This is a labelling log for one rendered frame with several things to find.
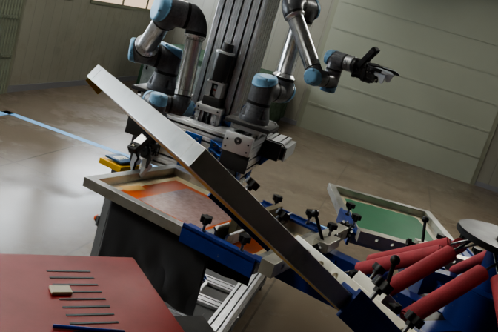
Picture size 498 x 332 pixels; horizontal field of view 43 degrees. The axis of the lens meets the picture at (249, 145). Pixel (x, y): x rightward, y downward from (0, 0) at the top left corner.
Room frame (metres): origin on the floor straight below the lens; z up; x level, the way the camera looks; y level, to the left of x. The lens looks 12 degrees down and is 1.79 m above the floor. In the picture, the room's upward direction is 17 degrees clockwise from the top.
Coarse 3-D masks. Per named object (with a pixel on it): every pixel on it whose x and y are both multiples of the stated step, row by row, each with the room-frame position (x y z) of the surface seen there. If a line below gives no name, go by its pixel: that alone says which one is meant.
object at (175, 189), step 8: (160, 184) 2.56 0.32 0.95; (168, 184) 2.60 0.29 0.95; (176, 184) 2.63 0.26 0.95; (184, 184) 2.66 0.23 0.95; (168, 192) 2.49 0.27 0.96; (176, 192) 2.52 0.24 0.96; (184, 192) 2.55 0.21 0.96; (192, 192) 2.58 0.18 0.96; (200, 192) 2.61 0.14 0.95; (184, 200) 2.44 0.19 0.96; (192, 200) 2.47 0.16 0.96; (200, 200) 2.50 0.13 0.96; (208, 200) 2.54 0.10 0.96; (200, 208) 2.40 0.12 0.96; (208, 208) 2.43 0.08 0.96; (216, 208) 2.46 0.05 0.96; (216, 216) 2.37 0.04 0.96; (224, 216) 2.39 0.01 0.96
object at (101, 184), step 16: (96, 176) 2.32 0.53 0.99; (112, 176) 2.37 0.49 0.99; (128, 176) 2.46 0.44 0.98; (144, 176) 2.55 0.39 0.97; (160, 176) 2.66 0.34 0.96; (192, 176) 2.71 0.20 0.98; (96, 192) 2.24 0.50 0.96; (112, 192) 2.21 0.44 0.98; (128, 208) 2.17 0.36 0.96; (144, 208) 2.14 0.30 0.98; (160, 224) 2.10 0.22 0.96; (176, 224) 2.08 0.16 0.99; (288, 224) 2.48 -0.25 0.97; (256, 272) 1.95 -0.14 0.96
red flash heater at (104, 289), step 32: (0, 256) 1.27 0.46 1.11; (32, 256) 1.32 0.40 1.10; (64, 256) 1.36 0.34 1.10; (96, 256) 1.41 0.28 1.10; (0, 288) 1.15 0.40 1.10; (32, 288) 1.18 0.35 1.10; (96, 288) 1.26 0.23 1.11; (128, 288) 1.30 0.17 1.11; (0, 320) 1.04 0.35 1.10; (32, 320) 1.07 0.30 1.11; (64, 320) 1.10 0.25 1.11; (96, 320) 1.14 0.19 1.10; (128, 320) 1.17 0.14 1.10; (160, 320) 1.21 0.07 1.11
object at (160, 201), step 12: (132, 192) 2.36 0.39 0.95; (144, 192) 2.40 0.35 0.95; (156, 192) 2.45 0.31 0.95; (156, 204) 2.31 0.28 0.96; (168, 204) 2.35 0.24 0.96; (180, 204) 2.39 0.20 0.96; (180, 216) 2.25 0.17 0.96; (192, 216) 2.29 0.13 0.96; (252, 240) 2.23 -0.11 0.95; (252, 252) 2.11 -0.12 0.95
